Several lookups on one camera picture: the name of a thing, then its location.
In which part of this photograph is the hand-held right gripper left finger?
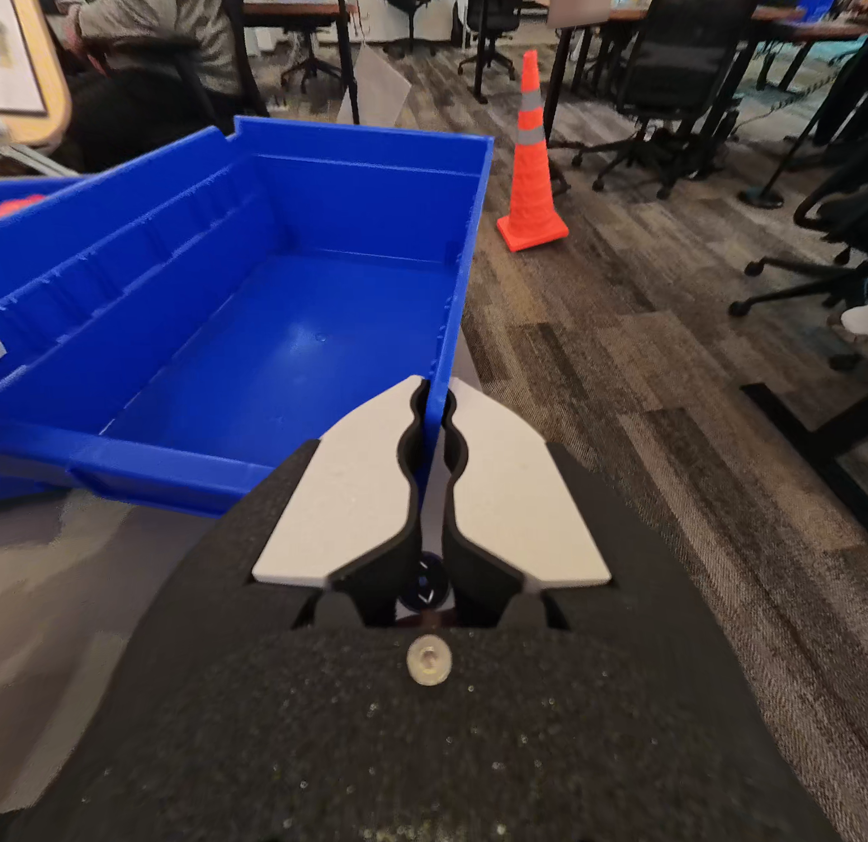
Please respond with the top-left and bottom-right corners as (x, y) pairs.
(251, 376), (428, 588)

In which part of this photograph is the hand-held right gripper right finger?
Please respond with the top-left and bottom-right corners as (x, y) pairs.
(441, 376), (614, 592)

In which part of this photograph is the blue plastic bin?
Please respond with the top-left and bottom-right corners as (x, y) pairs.
(0, 175), (85, 223)
(0, 117), (496, 517)

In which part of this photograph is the black table leg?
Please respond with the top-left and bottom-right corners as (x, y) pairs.
(740, 381), (868, 531)

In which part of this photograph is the orange traffic cone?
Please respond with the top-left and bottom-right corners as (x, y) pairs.
(495, 49), (571, 253)

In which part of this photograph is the black office chair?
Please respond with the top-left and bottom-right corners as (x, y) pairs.
(729, 151), (868, 321)
(570, 0), (774, 199)

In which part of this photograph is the white folded sign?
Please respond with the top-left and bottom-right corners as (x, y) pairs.
(337, 42), (412, 127)

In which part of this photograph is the white document stand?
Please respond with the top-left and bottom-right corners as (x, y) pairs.
(0, 144), (82, 178)

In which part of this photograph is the wooden clipboard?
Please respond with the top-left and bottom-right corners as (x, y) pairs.
(0, 0), (71, 151)

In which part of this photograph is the printed instruction sheet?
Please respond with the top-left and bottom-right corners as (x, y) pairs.
(0, 0), (48, 114)

